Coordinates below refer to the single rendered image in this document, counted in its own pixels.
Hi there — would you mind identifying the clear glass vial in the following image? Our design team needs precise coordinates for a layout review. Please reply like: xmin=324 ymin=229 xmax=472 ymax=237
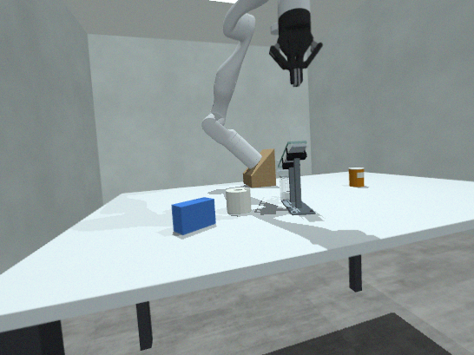
xmin=280 ymin=178 xmax=290 ymax=200

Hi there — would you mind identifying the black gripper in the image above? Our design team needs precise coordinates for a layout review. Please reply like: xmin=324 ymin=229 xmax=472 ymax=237
xmin=269 ymin=8 xmax=323 ymax=87

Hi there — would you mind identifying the blue rectangular block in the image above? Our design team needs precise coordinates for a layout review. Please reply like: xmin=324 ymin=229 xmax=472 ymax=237
xmin=171 ymin=197 xmax=216 ymax=235

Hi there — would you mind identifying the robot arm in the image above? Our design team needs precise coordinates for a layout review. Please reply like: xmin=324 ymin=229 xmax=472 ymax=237
xmin=201 ymin=0 xmax=310 ymax=169

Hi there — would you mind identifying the orange pill bottle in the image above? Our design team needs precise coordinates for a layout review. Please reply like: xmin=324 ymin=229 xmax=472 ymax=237
xmin=349 ymin=168 xmax=365 ymax=187

